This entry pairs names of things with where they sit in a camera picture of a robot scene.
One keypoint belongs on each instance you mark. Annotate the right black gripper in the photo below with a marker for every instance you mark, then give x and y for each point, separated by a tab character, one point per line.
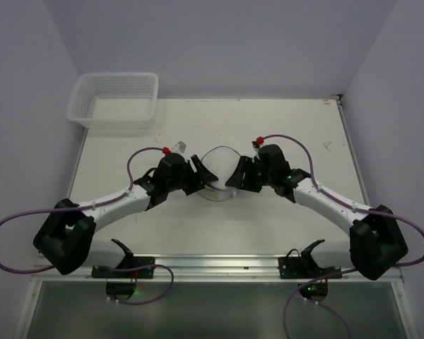
249	174

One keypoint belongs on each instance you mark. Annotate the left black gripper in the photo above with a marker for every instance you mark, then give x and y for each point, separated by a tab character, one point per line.
191	175

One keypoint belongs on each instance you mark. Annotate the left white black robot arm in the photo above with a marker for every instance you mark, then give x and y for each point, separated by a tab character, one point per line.
66	238

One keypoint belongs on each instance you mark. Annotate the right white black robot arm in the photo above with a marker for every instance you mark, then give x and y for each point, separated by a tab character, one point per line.
374	240

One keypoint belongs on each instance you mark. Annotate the white plastic mesh basket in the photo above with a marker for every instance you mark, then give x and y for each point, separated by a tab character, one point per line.
114	100

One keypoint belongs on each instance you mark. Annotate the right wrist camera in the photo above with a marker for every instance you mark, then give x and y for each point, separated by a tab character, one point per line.
258	144

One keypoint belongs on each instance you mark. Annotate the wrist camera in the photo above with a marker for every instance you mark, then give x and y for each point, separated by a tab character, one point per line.
258	144
178	148

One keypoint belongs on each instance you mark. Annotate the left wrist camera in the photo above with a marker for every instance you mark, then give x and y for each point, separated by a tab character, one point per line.
178	148

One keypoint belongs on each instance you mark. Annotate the aluminium mounting rail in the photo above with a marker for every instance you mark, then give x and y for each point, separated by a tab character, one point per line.
218	268

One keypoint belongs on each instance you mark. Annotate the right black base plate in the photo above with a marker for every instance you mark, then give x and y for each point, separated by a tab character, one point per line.
300	265

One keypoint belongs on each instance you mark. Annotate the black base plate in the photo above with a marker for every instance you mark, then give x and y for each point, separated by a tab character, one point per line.
141	268
300	265

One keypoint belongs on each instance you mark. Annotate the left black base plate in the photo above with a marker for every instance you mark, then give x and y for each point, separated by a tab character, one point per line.
141	268

